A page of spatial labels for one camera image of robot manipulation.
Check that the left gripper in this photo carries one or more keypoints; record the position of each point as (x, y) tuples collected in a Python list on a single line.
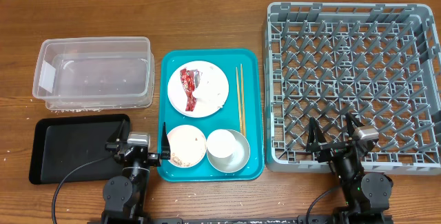
[(155, 158)]

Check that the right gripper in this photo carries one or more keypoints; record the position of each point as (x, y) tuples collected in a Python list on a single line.
[(316, 141)]

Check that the pink bowl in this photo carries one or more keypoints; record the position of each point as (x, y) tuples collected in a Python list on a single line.
[(187, 146)]

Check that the white cup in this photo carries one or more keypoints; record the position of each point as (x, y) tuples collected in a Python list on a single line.
[(220, 143)]

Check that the red snack wrapper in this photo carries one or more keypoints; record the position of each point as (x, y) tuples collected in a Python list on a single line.
[(190, 80)]

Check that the white napkin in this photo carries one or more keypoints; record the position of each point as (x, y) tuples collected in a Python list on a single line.
[(211, 89)]

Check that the large white plate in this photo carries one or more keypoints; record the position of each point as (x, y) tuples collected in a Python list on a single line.
[(178, 98)]

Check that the grey bowl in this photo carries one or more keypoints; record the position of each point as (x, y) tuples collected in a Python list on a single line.
[(237, 160)]

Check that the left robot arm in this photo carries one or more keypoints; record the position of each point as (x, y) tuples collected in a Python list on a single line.
[(124, 195)]

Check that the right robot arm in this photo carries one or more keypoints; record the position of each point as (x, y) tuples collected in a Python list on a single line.
[(366, 194)]

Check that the grey dishwasher rack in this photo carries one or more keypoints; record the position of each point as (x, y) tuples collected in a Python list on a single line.
[(378, 61)]

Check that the clear plastic bin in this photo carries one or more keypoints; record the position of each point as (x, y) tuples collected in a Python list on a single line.
[(95, 73)]

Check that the black plastic tray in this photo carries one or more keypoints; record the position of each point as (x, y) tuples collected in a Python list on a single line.
[(62, 144)]

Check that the teal serving tray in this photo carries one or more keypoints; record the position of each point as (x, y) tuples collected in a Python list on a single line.
[(230, 61)]

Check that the left wooden chopstick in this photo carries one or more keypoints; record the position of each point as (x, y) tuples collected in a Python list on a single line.
[(239, 102)]

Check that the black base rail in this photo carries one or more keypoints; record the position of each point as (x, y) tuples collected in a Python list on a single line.
[(237, 220)]

